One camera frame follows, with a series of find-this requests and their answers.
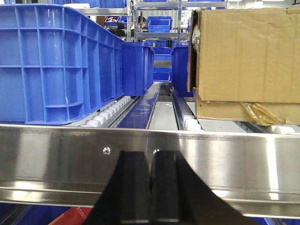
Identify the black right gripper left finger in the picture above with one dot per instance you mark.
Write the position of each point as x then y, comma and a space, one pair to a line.
126, 197

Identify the red printed plastic bag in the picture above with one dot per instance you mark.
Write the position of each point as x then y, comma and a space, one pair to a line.
73, 216

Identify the large blue crate upper shelf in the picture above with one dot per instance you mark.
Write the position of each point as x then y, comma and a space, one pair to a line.
57, 66

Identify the white roller track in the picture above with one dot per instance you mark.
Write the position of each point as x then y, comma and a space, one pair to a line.
185, 118
107, 116

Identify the blue divider rail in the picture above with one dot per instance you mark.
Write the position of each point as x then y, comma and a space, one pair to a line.
139, 115

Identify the blue crate behind right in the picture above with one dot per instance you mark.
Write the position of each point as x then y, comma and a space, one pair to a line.
179, 56

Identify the white roller track right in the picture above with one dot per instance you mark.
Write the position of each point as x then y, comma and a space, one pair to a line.
185, 118

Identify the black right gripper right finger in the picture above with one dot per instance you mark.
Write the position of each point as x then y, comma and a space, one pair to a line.
180, 196

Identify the stainless steel shelf rail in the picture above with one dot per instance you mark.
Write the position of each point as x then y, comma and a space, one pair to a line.
258, 174

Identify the blue crate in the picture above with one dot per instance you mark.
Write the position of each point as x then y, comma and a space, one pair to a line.
179, 56
137, 68

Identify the white roller track left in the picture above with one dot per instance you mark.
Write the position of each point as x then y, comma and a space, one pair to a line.
107, 116

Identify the blue crate behind left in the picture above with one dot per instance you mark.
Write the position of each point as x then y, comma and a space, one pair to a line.
137, 68

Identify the brown cardboard box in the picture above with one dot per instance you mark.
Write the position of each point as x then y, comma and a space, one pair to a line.
244, 65

